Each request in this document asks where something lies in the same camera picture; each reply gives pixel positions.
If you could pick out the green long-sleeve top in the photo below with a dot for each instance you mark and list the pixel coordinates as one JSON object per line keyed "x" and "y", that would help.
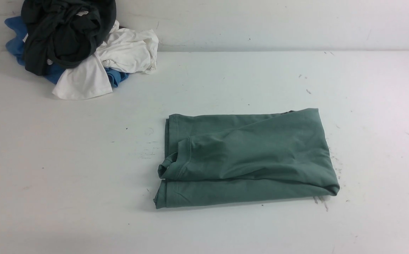
{"x": 225, "y": 159}

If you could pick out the white crumpled garment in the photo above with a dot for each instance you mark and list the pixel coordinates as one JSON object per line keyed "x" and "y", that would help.
{"x": 124, "y": 51}

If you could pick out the dark green crumpled garment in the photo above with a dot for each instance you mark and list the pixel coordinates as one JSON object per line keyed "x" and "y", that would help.
{"x": 65, "y": 32}

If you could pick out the blue crumpled garment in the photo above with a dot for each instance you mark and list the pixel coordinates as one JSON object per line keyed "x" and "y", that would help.
{"x": 53, "y": 73}

